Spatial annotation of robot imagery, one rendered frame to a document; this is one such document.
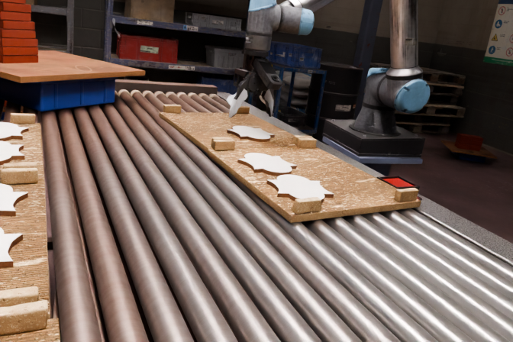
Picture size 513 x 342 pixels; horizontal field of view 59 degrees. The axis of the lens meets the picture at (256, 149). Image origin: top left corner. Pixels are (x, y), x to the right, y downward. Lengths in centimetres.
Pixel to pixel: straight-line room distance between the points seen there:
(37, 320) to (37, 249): 18
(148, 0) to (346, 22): 296
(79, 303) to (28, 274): 8
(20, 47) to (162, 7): 390
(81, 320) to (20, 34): 122
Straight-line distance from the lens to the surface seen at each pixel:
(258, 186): 97
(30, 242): 73
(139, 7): 541
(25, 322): 55
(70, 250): 73
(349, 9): 696
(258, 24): 132
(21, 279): 65
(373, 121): 168
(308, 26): 137
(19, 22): 167
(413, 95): 154
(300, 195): 93
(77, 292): 64
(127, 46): 536
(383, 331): 64
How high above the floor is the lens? 128
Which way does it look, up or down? 16 degrees down
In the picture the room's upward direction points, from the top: 8 degrees clockwise
